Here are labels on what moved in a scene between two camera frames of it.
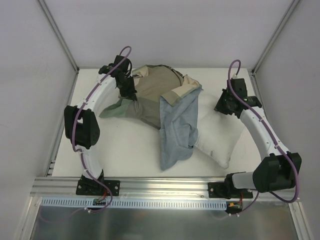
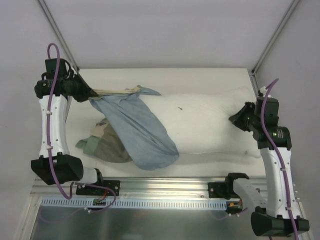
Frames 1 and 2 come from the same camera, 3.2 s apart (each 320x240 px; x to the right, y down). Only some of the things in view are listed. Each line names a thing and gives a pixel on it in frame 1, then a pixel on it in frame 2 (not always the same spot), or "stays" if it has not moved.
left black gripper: (128, 88) to (81, 88)
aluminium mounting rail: (138, 188) stays
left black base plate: (93, 187) stays
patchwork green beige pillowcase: (166, 99) to (126, 132)
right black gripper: (222, 101) to (244, 117)
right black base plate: (223, 190) stays
